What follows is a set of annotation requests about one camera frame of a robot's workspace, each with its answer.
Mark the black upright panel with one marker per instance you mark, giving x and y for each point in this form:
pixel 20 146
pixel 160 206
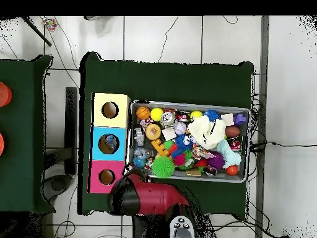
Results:
pixel 71 124

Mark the purple spiky rubber ball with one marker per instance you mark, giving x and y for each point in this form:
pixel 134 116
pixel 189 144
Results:
pixel 216 160

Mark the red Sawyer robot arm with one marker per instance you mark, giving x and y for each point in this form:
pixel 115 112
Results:
pixel 153 198

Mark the plain wooden block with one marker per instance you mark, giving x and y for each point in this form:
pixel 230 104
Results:
pixel 227 119

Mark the mint knitted cloth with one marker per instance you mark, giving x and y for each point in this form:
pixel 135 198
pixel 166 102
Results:
pixel 230 153

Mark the wooden box with three holes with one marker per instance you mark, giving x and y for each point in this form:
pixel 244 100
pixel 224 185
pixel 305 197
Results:
pixel 118 153

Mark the green spiky rubber ball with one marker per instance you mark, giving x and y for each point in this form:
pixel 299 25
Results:
pixel 163 167

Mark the bag of colourful beads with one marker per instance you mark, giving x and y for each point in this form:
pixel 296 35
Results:
pixel 50 24

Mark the opened silver drink can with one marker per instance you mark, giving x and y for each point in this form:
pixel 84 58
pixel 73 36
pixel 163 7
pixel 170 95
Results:
pixel 168 118

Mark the person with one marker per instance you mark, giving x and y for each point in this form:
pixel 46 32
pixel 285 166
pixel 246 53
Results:
pixel 91 17

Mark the crushed clear plastic bottle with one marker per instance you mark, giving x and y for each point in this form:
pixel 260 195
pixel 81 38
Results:
pixel 142 152
pixel 110 142

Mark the orange toy basketball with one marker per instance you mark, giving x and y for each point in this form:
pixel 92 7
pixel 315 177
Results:
pixel 143 112

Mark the white baseball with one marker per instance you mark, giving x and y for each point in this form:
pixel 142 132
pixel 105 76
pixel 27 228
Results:
pixel 180 127

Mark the orange ball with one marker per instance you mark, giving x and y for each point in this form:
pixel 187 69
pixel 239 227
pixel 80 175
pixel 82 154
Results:
pixel 1 143

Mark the brown toy football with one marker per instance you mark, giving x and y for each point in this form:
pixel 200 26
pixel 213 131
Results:
pixel 232 131

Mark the blue spiky ball with eyes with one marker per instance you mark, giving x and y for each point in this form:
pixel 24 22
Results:
pixel 211 114

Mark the black rod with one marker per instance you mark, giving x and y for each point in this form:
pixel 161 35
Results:
pixel 37 31

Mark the orange ridged cup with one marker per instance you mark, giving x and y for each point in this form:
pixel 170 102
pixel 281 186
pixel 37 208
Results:
pixel 5 94

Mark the cream waffle cloth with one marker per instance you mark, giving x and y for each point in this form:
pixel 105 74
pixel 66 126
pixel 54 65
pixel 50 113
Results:
pixel 206 131

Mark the side table with green cloth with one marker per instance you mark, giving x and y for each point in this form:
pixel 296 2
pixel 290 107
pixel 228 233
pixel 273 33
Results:
pixel 22 111

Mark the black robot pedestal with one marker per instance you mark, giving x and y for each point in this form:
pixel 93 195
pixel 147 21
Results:
pixel 146 228

